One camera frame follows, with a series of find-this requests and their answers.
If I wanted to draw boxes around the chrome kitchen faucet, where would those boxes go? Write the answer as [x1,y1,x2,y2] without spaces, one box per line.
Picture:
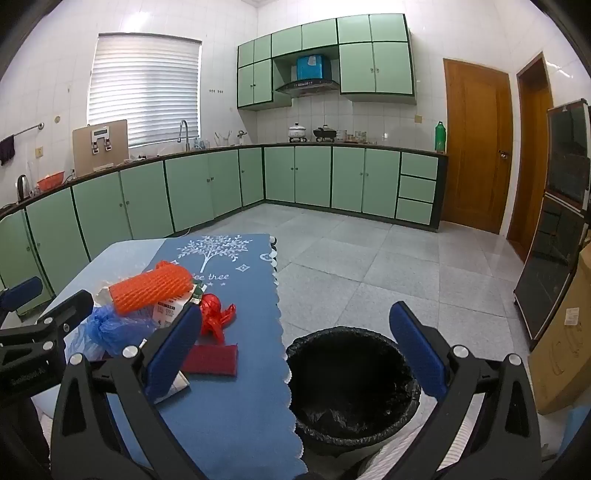
[177,120,190,152]

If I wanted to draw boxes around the white cooking pot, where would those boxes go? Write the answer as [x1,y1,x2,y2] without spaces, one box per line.
[287,122,308,143]

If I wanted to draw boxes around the black glass cabinet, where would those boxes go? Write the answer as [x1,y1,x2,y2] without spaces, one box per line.
[514,98,590,345]

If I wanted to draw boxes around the white tissue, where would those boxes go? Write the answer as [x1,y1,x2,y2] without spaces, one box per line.
[93,286,113,307]

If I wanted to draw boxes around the black range hood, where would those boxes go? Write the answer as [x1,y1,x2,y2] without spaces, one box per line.
[276,79,339,98]

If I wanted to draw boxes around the cardboard box with scale picture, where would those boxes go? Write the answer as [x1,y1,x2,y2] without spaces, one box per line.
[72,120,129,177]

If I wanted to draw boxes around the green lower kitchen cabinets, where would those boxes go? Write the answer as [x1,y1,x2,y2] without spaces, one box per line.
[1,143,448,309]

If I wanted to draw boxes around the green bottle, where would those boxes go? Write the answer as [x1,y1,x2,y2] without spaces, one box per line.
[435,121,447,153]

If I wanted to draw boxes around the blue box on hood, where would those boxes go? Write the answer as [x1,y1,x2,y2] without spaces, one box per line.
[295,54,332,81]

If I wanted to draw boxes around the blue tree-print tablecloth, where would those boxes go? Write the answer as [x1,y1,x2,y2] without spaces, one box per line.
[99,233,307,479]

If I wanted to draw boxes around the large cardboard box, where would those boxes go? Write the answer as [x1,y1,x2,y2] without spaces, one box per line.
[529,247,591,415]

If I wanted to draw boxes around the chrome towel bar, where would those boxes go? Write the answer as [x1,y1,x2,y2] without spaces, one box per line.
[13,122,45,137]

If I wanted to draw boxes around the black wok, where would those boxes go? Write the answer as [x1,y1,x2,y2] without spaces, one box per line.
[312,125,337,143]

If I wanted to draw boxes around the orange foam fruit net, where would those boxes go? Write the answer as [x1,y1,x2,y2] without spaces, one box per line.
[108,261,193,316]

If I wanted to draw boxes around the orange plastic basin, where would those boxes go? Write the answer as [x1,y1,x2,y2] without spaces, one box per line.
[37,171,64,193]

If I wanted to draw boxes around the white window blinds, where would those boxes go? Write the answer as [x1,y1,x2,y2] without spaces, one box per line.
[86,33,202,147]

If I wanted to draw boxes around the brown wooden door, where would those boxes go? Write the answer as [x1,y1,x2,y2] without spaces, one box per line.
[443,59,513,234]
[507,53,553,261]

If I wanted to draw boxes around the steel electric kettle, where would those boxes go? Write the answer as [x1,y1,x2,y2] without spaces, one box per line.
[16,174,31,203]

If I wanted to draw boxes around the dark hanging towel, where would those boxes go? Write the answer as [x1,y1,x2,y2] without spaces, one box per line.
[0,135,15,165]

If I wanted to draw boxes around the white blue paper cup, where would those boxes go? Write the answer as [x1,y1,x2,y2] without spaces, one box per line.
[154,371,189,404]

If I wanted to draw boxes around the green upper wall cabinets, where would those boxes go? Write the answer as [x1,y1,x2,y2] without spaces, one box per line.
[236,13,416,111]

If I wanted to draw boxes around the dark red scouring pad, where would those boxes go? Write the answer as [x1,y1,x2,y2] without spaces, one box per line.
[181,344,238,377]

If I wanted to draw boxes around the green white paper carton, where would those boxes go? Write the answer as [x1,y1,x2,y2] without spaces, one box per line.
[152,281,207,328]

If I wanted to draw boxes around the blue plastic bag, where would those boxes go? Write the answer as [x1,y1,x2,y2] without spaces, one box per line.
[86,304,158,357]

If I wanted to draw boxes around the black lined trash bin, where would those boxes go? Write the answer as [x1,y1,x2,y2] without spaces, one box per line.
[287,326,421,456]

